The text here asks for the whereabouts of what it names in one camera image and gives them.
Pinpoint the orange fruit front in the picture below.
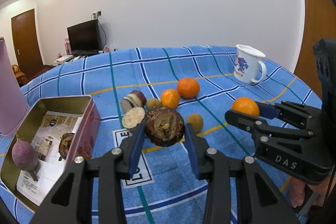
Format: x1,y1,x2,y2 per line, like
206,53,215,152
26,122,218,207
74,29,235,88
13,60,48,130
231,97,260,117

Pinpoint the orange fruit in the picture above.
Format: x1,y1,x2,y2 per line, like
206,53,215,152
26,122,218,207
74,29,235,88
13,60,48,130
177,77,201,99
231,97,260,117
161,89,180,109

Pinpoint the brown longan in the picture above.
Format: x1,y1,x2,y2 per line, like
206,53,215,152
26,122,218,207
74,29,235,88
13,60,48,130
187,113,204,133
146,98,162,111

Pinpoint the small dark dried fruit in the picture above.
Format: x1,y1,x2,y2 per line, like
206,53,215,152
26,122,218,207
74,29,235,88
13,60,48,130
58,133,75,161

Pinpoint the dark brown mangosteen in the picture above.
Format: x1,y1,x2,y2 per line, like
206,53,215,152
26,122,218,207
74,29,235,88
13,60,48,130
145,108,185,147

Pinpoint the cut sugarcane piece front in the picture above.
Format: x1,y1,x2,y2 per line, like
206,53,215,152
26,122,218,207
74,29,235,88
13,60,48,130
122,107,146,133

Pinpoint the cut sugarcane piece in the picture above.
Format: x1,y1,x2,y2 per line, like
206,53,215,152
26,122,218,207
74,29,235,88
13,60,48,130
120,90,147,113
122,107,146,133

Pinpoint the cut sugarcane piece back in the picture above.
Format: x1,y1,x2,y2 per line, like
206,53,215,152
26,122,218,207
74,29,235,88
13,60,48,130
120,90,147,113

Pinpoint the person's right hand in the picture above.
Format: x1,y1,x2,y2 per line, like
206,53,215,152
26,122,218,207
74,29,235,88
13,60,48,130
288,168,335,209

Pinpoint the white printed mug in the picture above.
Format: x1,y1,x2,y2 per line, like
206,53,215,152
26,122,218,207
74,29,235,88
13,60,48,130
234,44,267,84

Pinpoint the pink metal tin box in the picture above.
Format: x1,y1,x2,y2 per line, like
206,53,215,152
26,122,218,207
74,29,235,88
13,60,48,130
1,96,101,212

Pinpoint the orange fruit back right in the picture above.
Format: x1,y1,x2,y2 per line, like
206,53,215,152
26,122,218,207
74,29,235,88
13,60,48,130
177,77,201,99

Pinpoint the orange fruit back left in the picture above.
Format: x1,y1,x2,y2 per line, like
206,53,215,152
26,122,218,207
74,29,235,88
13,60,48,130
161,89,180,109

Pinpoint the paper leaflet in tin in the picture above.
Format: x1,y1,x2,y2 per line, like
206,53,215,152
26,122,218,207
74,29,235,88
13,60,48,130
17,111,82,206

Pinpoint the blue plaid tablecloth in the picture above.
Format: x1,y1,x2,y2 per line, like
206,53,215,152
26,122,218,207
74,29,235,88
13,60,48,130
0,45,322,224

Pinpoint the pink cylindrical container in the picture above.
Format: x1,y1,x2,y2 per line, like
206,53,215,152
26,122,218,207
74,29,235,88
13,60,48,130
0,37,29,138

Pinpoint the wooden door right side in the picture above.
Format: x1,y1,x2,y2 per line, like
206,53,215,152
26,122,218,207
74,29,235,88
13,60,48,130
294,0,335,97

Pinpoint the orange leather armchair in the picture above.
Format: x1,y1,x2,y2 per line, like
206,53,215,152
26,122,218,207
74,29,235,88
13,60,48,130
11,65,29,86

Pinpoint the white TV stand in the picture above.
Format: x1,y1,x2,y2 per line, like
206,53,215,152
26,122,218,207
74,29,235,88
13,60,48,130
52,52,111,66

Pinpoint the brown wooden door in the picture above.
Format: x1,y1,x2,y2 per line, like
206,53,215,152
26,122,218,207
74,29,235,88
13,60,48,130
11,9,44,79

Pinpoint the black television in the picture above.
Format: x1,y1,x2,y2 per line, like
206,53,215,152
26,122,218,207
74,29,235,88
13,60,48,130
67,19,101,53

